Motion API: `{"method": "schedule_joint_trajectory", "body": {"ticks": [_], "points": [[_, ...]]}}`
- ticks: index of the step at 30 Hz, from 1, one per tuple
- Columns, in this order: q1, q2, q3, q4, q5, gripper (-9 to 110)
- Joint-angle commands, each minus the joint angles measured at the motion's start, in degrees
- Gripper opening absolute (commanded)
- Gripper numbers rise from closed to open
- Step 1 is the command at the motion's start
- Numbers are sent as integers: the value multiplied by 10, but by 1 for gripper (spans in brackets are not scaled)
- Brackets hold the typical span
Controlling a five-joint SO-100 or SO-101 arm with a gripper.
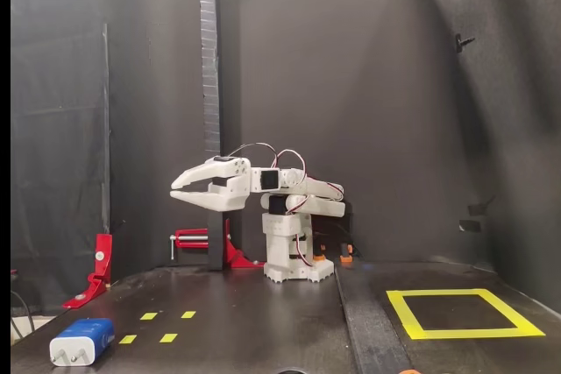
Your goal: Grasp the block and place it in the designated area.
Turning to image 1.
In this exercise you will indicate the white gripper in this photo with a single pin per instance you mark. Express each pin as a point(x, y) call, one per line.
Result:
point(229, 195)

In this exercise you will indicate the blue white charger block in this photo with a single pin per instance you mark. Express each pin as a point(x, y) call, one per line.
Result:
point(87, 334)

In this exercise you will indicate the red screw clamp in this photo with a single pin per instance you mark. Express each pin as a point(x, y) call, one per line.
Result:
point(245, 260)

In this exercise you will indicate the small yellow tape marker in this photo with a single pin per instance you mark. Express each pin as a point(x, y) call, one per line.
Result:
point(149, 316)
point(168, 338)
point(127, 339)
point(188, 314)

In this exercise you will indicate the orange black spring clamp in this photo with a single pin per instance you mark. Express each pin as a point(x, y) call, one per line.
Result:
point(318, 256)
point(346, 256)
point(411, 371)

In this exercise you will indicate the black plastic sheet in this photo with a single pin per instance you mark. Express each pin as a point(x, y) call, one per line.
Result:
point(57, 129)

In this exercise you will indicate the black backdrop cloth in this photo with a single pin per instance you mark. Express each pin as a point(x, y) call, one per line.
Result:
point(372, 85)

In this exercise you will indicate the black flat bar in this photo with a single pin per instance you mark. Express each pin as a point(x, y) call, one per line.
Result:
point(368, 326)

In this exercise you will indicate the small black clip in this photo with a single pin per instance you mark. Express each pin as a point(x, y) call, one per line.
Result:
point(460, 41)

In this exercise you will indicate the yellow tape square outline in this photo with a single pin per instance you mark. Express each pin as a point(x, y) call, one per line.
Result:
point(464, 333)

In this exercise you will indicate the tall black camera post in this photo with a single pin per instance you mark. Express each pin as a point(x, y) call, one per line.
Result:
point(209, 85)

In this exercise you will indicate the red angled bracket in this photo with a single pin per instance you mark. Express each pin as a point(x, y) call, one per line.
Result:
point(103, 256)

